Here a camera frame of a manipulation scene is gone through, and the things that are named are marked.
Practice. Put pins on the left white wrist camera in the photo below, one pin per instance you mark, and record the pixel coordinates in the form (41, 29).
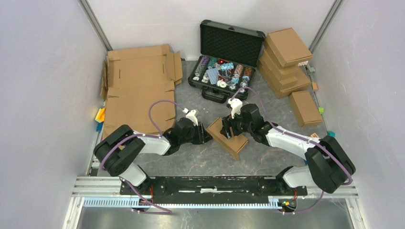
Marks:
(191, 115)

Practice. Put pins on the stack of flat cardboard sheets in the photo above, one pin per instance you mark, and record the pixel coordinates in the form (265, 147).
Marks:
(138, 88)

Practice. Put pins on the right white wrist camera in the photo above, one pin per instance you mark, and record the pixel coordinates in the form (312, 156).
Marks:
(235, 105)

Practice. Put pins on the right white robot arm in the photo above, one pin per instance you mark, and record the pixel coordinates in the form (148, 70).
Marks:
(328, 166)

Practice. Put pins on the green block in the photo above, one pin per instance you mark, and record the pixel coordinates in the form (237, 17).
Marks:
(321, 110)

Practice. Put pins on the black poker chip case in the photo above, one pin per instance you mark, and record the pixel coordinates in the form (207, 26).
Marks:
(229, 55)

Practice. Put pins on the small folded cardboard box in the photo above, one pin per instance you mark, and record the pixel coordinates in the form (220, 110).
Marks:
(304, 109)

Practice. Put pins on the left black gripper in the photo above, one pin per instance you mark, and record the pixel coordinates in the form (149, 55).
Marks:
(203, 135)

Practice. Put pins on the large bottom cardboard box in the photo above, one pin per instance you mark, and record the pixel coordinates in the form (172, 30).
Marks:
(303, 83)

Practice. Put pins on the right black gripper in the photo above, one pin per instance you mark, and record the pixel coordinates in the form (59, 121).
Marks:
(226, 122)

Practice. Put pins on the small wooden cube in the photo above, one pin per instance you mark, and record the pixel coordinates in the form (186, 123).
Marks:
(314, 87)

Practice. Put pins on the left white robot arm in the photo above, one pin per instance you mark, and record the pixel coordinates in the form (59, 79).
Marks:
(117, 152)

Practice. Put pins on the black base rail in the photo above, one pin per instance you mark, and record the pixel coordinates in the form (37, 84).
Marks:
(216, 190)

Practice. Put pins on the yellow orange block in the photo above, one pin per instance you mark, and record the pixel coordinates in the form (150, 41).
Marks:
(100, 116)

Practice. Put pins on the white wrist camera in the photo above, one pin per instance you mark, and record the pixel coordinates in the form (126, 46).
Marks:
(235, 105)
(191, 115)

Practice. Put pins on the teal block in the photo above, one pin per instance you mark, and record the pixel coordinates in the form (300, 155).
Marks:
(331, 133)

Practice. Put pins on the blue block at left wall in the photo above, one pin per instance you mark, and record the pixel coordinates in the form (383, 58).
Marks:
(99, 127)

